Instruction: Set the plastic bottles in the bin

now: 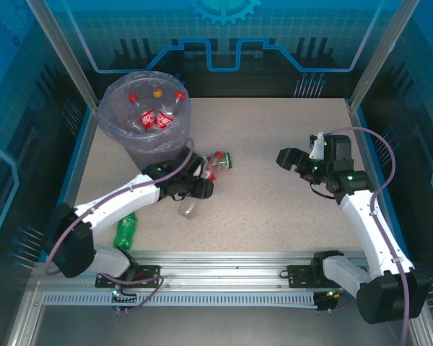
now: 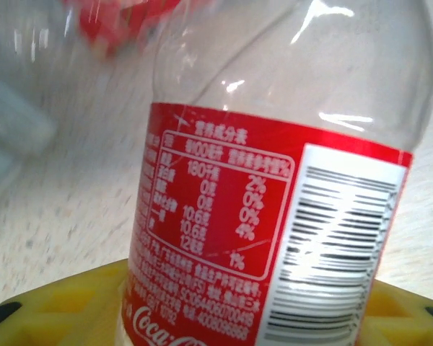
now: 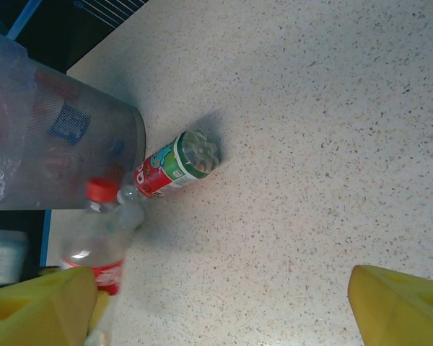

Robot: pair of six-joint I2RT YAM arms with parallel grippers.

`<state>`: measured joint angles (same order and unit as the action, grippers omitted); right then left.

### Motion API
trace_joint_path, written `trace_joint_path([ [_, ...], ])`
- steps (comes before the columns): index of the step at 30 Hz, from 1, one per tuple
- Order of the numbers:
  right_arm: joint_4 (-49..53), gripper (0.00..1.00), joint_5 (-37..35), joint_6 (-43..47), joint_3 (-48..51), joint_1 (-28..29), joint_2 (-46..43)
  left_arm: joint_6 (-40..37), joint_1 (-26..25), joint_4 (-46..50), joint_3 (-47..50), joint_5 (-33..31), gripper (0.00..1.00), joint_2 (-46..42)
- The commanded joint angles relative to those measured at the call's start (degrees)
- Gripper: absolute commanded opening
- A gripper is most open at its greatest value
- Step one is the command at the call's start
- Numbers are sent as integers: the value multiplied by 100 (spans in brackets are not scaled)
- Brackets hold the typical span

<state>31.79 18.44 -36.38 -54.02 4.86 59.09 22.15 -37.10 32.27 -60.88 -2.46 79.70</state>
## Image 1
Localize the clear bottle orange cap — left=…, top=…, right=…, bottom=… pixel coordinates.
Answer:
left=149, top=88, right=166, bottom=112

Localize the grey round waste bin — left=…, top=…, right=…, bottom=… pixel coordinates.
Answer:
left=96, top=71, right=193, bottom=170

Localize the clear plastic bin liner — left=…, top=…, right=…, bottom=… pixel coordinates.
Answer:
left=96, top=71, right=193, bottom=154

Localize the bottle with red green label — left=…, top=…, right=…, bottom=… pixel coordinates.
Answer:
left=205, top=151, right=235, bottom=171

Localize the green plastic bottle yellow cap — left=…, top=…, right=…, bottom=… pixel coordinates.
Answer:
left=112, top=212, right=139, bottom=252

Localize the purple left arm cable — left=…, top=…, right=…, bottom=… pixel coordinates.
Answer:
left=43, top=138, right=196, bottom=313

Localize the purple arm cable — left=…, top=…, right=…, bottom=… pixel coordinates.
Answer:
left=43, top=138, right=196, bottom=313
left=324, top=125, right=411, bottom=346

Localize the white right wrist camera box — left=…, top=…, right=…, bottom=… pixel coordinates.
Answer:
left=308, top=131, right=328, bottom=160

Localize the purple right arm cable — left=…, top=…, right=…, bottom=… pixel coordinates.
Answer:
left=324, top=125, right=411, bottom=346

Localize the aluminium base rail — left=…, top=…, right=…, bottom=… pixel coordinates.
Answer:
left=32, top=248, right=416, bottom=295

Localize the white slotted cable duct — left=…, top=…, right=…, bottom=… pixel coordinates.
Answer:
left=43, top=291, right=318, bottom=309

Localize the aluminium frame post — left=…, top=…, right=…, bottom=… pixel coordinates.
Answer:
left=346, top=0, right=421, bottom=112
left=25, top=0, right=108, bottom=109

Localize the aluminium side rail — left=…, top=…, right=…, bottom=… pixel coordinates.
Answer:
left=5, top=106, right=98, bottom=346
left=346, top=99, right=432, bottom=346

